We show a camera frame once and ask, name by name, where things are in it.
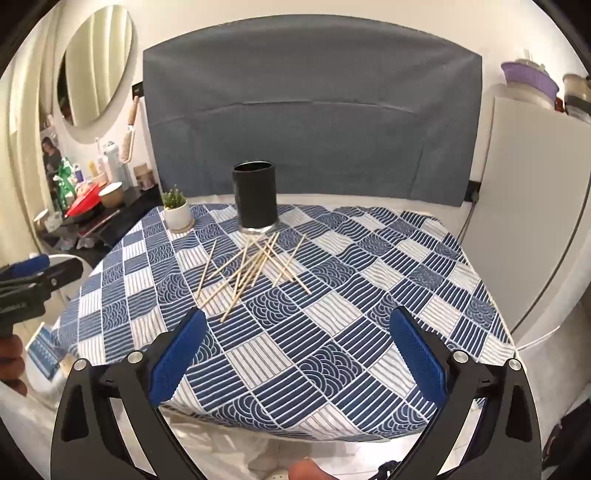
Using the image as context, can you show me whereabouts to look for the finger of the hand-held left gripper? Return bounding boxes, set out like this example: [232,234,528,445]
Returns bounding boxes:
[28,258,84,295]
[0,254,51,281]

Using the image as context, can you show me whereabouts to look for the beige bowl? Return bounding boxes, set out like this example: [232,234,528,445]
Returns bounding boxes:
[99,182,125,208]

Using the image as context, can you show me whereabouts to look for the black cylindrical utensil holder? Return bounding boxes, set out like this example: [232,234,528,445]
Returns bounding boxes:
[232,161,279,235]

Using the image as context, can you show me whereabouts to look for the person's bare leg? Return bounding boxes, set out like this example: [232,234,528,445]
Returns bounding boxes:
[288,457,333,480]

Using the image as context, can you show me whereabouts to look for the white plastic sheet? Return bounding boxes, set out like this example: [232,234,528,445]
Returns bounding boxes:
[159,405,416,480]

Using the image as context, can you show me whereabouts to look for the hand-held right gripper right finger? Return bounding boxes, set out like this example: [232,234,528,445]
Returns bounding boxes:
[389,305,542,480]

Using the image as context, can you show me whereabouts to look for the blue patterned cushion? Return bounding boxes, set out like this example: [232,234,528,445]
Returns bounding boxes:
[28,323,65,376]

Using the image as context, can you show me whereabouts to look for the purple basket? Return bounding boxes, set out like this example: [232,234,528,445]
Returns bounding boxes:
[501,60,560,100]

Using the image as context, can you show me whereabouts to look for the grey cloth cover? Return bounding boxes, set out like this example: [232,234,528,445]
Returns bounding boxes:
[142,14,483,208]

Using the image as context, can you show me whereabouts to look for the blue white patterned tablecloth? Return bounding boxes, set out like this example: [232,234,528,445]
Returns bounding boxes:
[51,202,515,443]

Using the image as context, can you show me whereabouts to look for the red bowl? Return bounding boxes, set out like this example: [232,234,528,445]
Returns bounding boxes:
[66,185,105,219]

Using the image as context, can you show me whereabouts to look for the tall white bottle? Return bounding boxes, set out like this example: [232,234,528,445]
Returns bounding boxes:
[104,141,123,185]

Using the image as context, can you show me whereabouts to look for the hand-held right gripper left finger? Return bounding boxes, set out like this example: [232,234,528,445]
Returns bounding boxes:
[50,307,207,480]

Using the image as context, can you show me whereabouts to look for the round wall mirror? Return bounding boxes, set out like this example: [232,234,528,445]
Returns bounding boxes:
[56,4,139,129]

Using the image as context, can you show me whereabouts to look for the dark cloth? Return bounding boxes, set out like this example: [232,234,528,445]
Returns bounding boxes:
[542,406,591,467]

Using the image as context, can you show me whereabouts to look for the wooden hairbrush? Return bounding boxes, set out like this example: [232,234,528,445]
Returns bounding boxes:
[121,99,140,164]

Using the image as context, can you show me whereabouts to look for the white cabinet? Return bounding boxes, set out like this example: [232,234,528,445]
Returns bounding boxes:
[462,95,591,333]

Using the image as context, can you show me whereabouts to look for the potted succulent white pot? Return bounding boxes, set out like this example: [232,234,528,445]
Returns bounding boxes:
[161,185,192,230]

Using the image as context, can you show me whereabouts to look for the white cable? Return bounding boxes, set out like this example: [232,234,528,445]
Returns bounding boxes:
[459,198,476,241]

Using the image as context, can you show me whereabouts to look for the person's left hand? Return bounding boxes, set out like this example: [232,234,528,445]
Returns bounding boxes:
[0,333,27,396]

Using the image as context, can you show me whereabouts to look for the bunch of wooden chopsticks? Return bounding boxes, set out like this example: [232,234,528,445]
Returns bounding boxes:
[194,231,312,323]

